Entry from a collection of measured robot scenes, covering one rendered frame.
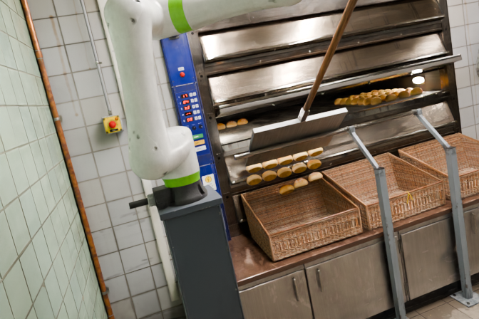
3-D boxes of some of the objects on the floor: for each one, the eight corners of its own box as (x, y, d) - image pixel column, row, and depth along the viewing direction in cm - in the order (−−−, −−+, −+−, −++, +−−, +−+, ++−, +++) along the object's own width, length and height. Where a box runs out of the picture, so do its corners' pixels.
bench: (197, 337, 244) (177, 254, 236) (485, 228, 306) (478, 160, 297) (216, 402, 191) (191, 298, 182) (562, 255, 252) (555, 172, 243)
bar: (272, 346, 222) (232, 154, 205) (445, 276, 254) (423, 106, 237) (294, 384, 192) (250, 163, 175) (487, 300, 225) (465, 106, 207)
